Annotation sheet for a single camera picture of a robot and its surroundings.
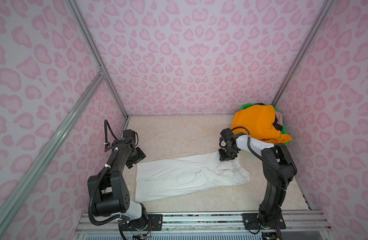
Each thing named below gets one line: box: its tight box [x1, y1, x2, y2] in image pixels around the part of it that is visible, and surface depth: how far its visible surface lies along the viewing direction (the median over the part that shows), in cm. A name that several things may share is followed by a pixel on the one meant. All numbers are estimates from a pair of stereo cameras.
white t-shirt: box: [135, 152, 251, 203], surface depth 90 cm
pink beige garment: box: [275, 111, 283, 126], surface depth 105 cm
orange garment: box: [232, 104, 293, 144], surface depth 95 cm
